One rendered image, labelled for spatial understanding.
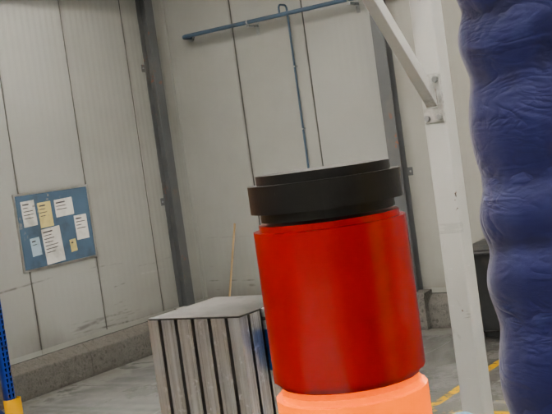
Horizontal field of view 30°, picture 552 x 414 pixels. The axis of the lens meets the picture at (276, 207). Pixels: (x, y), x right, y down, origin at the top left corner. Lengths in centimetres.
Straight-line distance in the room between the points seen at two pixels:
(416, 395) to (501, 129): 132
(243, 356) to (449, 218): 310
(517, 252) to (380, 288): 135
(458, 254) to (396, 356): 481
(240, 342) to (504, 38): 86
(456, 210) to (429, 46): 81
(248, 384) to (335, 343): 182
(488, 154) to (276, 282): 136
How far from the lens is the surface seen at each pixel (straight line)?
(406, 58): 489
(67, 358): 1237
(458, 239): 512
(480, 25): 167
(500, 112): 164
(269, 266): 32
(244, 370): 213
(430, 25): 512
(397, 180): 33
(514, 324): 171
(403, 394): 33
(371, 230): 31
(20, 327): 1206
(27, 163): 1228
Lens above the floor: 235
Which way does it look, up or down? 3 degrees down
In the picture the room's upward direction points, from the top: 8 degrees counter-clockwise
